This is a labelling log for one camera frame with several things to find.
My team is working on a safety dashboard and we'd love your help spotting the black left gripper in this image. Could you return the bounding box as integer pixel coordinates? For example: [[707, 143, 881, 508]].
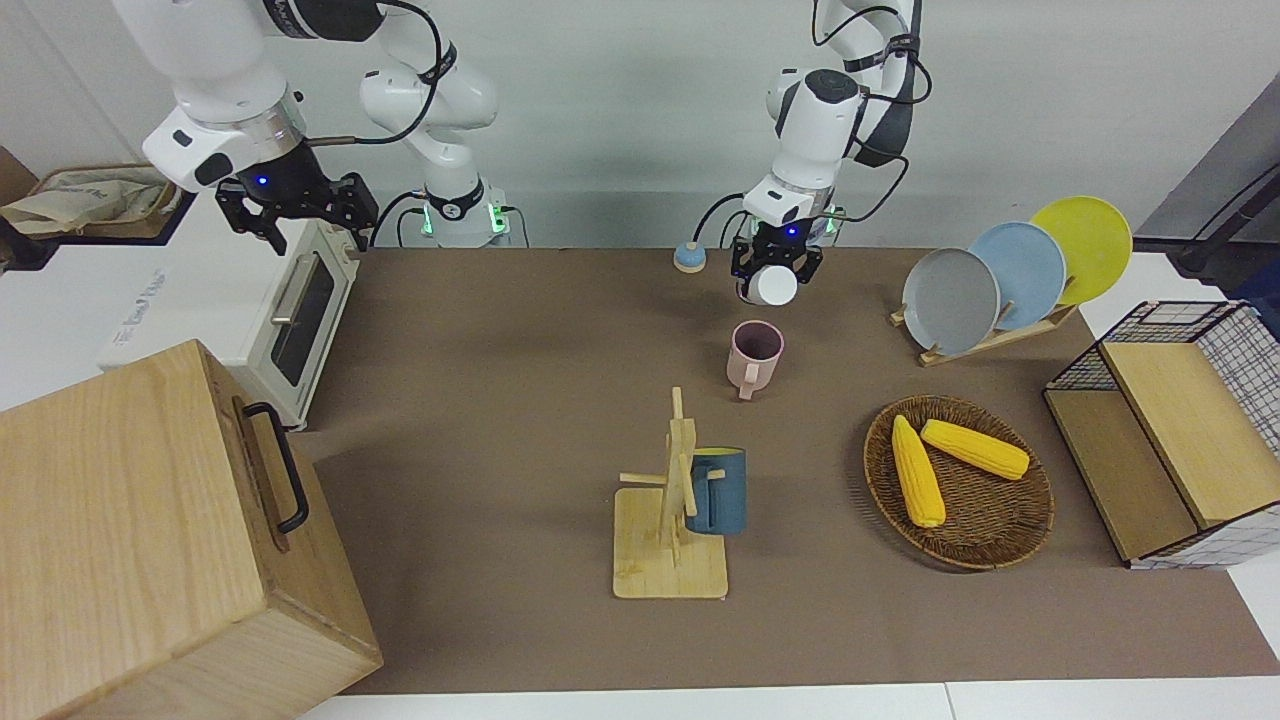
[[730, 222, 824, 284]]

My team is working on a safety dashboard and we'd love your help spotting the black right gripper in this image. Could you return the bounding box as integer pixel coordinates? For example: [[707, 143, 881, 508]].
[[215, 135, 381, 257]]

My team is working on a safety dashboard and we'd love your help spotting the pink mug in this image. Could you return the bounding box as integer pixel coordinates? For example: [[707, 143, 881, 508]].
[[727, 320, 786, 401]]

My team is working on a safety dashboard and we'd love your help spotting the white toaster oven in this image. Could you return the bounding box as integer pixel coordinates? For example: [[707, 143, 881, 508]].
[[98, 187, 361, 433]]

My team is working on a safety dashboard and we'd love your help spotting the grey plate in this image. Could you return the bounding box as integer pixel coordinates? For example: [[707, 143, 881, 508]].
[[902, 247, 1001, 356]]

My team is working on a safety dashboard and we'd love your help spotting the beige cloth bag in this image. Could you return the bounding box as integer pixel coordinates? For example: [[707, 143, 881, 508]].
[[0, 165, 188, 239]]

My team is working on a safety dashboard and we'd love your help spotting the dark teal mug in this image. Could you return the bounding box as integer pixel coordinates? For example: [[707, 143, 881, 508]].
[[683, 447, 748, 536]]

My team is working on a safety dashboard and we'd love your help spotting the light blue plate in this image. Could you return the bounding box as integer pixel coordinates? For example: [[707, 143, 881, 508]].
[[968, 222, 1068, 331]]

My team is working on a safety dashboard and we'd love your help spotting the yellow corn cob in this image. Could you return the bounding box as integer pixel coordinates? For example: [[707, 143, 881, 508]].
[[892, 415, 947, 529], [920, 419, 1031, 481]]

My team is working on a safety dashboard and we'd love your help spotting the wooden plate rack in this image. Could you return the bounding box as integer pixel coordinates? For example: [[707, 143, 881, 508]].
[[890, 300, 1079, 368]]

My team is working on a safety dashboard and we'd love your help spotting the yellow plate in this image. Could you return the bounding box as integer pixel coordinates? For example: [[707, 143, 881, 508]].
[[1030, 196, 1134, 306]]

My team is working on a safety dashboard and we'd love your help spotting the brown table mat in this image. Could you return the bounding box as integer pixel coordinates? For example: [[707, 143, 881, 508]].
[[290, 248, 1280, 696]]

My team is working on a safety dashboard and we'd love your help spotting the wooden mug rack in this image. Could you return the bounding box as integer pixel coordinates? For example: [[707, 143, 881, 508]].
[[612, 386, 731, 601]]

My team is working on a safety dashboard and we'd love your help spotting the brown wicker basket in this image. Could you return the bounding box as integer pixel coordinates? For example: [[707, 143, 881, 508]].
[[863, 395, 1056, 572]]

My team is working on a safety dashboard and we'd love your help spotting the wooden cabinet box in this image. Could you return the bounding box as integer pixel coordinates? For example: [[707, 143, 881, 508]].
[[0, 338, 384, 720]]

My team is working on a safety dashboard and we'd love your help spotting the black metal bar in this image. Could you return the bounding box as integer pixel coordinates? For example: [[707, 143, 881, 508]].
[[1178, 170, 1280, 276]]

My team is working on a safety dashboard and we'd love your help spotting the black base cable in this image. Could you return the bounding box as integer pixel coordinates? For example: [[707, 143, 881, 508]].
[[368, 190, 421, 248], [697, 192, 751, 248]]

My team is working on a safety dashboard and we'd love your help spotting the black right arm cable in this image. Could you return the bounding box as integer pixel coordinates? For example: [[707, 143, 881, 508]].
[[305, 0, 446, 149]]

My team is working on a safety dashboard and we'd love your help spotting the black cabinet handle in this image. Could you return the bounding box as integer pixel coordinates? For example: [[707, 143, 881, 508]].
[[232, 400, 311, 536]]

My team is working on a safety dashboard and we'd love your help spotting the wire grid wooden shelf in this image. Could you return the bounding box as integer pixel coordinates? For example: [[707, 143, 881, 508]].
[[1042, 300, 1280, 571]]

